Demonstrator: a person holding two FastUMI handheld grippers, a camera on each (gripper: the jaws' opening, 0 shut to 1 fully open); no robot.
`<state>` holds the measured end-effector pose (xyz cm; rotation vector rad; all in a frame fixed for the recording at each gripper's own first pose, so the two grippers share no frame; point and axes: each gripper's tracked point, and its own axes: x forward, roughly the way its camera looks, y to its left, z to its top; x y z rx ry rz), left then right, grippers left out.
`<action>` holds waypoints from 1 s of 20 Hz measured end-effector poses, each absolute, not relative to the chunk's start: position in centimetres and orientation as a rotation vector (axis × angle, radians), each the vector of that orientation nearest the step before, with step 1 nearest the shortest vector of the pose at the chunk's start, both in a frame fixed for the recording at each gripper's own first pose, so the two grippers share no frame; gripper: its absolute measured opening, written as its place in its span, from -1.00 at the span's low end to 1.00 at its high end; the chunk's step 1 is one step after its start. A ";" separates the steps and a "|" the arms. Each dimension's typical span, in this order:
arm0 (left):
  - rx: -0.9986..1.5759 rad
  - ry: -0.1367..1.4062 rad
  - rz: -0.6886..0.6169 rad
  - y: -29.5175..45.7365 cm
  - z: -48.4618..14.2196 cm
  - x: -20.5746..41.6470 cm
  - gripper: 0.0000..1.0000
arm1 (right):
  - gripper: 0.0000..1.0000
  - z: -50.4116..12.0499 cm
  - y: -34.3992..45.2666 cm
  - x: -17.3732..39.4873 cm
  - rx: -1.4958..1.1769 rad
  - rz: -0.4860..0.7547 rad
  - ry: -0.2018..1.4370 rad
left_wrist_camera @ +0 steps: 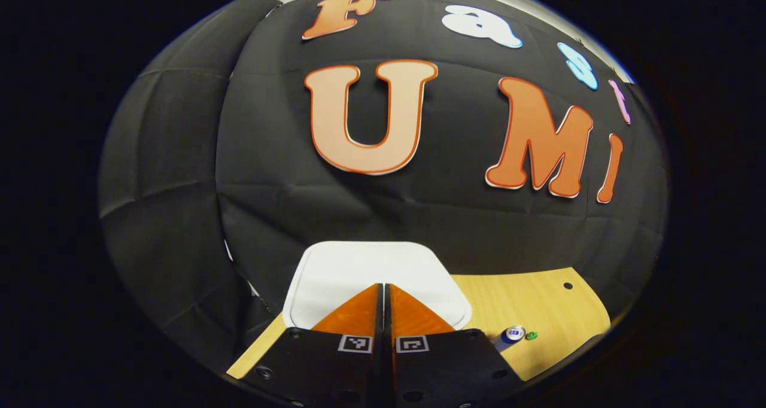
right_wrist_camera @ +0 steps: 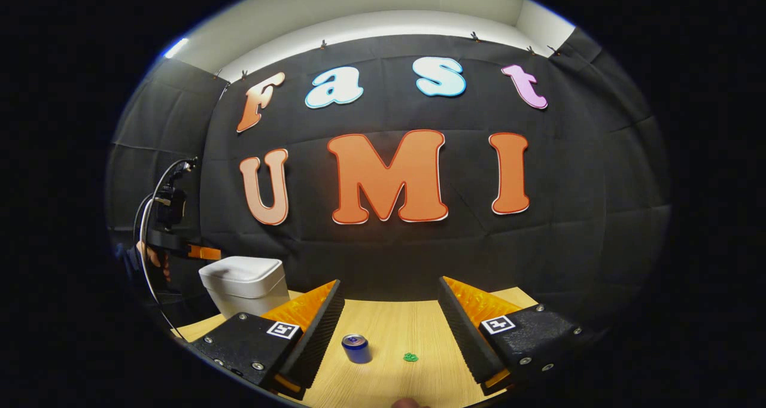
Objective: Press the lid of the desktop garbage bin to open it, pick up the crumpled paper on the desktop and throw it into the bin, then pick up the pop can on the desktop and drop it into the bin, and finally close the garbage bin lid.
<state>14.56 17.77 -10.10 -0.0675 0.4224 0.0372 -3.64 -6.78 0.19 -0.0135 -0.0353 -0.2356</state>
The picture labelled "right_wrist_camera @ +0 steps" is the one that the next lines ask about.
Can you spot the green paper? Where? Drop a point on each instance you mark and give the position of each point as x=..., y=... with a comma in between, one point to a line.
x=410, y=357

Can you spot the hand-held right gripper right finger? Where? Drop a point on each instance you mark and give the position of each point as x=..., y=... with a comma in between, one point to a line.
x=464, y=336

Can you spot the wooden desktop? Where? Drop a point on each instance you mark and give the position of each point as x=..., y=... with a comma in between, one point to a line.
x=395, y=324

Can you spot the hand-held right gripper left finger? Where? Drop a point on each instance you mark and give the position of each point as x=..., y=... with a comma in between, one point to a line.
x=317, y=342

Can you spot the blue pop can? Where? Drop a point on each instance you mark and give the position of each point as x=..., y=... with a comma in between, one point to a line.
x=356, y=349

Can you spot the ceiling light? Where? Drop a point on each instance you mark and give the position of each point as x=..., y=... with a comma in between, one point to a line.
x=175, y=47

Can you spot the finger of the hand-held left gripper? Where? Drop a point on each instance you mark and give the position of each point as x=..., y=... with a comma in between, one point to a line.
x=204, y=253

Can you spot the white desktop garbage bin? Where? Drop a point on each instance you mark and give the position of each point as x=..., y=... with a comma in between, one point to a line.
x=245, y=282

